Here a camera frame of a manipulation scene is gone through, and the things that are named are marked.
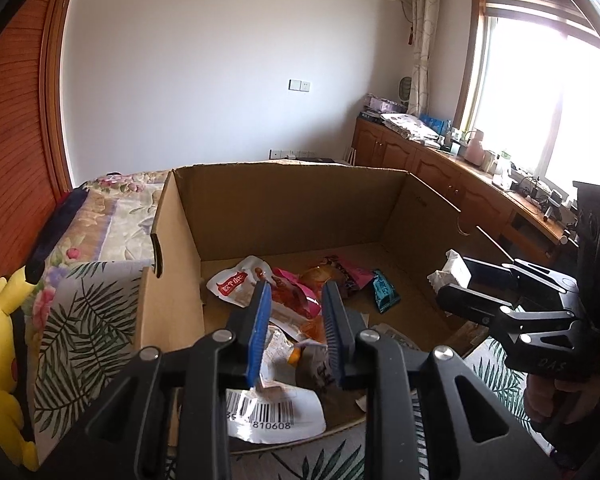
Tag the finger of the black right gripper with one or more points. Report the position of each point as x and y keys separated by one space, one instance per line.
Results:
x=473 y=306

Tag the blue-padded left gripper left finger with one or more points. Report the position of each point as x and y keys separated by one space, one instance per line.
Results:
x=250 y=327

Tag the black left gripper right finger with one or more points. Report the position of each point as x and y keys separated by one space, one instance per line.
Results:
x=341 y=326

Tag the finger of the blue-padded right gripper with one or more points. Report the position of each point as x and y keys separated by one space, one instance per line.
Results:
x=485 y=275

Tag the white chicken feet snack packet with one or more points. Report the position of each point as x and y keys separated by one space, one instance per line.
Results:
x=237 y=284

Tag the brown sausage snack packet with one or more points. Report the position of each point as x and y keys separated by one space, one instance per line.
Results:
x=348 y=277

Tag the pink snack packet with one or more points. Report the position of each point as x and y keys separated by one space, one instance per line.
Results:
x=299 y=292

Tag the teal snack packet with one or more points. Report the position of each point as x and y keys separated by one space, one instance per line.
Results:
x=385 y=294

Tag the white barcode snack packet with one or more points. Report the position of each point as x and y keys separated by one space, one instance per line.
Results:
x=275 y=415

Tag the white tofu snack packet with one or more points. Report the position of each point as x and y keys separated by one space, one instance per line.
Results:
x=454 y=272

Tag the orange white snack packet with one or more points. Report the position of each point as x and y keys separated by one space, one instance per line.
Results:
x=290 y=354

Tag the person's right hand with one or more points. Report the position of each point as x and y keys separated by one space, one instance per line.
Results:
x=545 y=399

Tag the wooden sideboard cabinet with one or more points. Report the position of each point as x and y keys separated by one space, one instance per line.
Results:
x=507 y=217

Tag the brown cardboard box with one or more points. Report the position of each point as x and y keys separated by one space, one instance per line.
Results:
x=292 y=215

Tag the yellow Pikachu plush toy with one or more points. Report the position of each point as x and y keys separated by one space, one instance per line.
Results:
x=13 y=291

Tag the wooden slatted wardrobe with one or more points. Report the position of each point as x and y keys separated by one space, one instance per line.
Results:
x=34 y=176

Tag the patterned window curtain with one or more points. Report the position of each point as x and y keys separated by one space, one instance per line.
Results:
x=425 y=15

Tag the window with wooden frame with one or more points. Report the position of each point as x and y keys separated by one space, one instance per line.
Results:
x=532 y=86

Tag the white wall switch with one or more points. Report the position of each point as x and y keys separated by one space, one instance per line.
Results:
x=299 y=85

